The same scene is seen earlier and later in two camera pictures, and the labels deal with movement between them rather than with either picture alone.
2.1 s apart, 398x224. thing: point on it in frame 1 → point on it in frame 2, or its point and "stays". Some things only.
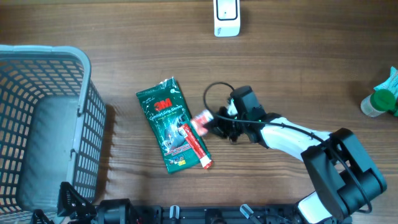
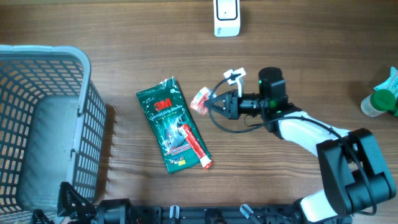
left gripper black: [83, 213] stays
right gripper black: [217, 126] → [224, 109]
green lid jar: [381, 101] stays
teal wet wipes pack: [391, 83] stays
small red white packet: [201, 119] → [199, 102]
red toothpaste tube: [193, 143] stays
